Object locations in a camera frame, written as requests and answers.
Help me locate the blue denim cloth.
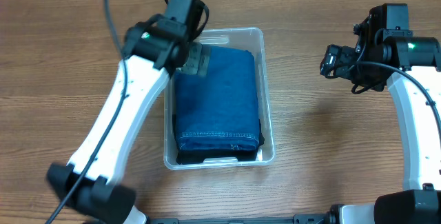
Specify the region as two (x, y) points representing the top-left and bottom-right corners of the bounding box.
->
(174, 47), (260, 152)

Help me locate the black cloth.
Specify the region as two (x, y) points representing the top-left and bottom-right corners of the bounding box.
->
(173, 112), (265, 165)

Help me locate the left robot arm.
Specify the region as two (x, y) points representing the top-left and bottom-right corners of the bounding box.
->
(46, 0), (209, 223)

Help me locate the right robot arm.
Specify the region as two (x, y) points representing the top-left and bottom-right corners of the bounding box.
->
(320, 3), (440, 223)

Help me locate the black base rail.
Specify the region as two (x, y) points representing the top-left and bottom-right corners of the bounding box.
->
(147, 213), (339, 224)

